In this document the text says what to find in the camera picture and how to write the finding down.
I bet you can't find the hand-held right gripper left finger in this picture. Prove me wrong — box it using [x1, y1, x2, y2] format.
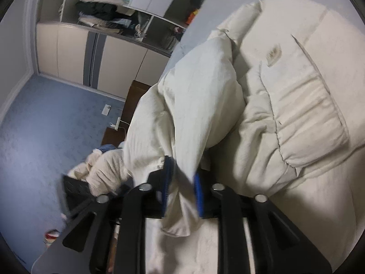
[31, 155, 175, 274]

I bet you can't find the cream wardrobe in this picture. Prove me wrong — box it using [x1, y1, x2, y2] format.
[36, 21, 172, 101]

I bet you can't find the blue cloth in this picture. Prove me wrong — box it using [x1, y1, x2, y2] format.
[94, 143, 124, 155]

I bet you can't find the white hooded jacket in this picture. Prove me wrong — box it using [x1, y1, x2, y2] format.
[124, 0, 365, 274]

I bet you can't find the pile of dark clothes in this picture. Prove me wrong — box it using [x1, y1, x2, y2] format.
[75, 1, 118, 21]

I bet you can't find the cream knitted sweater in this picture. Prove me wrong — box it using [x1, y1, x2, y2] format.
[68, 145, 135, 198]

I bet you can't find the white shelving unit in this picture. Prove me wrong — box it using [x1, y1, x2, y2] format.
[61, 0, 219, 58]

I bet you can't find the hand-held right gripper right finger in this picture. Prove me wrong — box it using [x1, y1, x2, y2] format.
[193, 169, 334, 274]

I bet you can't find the brown wooden nightstand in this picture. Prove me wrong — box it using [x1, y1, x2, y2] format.
[101, 80, 154, 149]

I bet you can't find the white cable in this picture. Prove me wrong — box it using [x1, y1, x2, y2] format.
[119, 121, 132, 138]

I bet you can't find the orange toy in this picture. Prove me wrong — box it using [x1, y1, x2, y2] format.
[186, 9, 199, 25]

